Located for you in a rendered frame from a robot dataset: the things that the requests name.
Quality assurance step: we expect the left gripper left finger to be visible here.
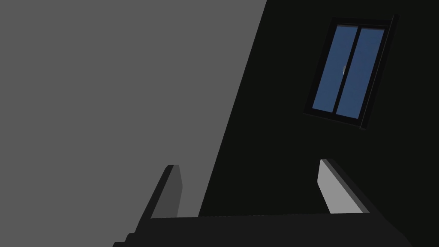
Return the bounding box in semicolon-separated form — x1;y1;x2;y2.
142;164;183;219

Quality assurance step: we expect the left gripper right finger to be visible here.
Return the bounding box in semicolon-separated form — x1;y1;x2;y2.
317;158;377;214

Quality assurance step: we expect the black framed window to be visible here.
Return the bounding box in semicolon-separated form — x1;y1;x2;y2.
302;13;400;131

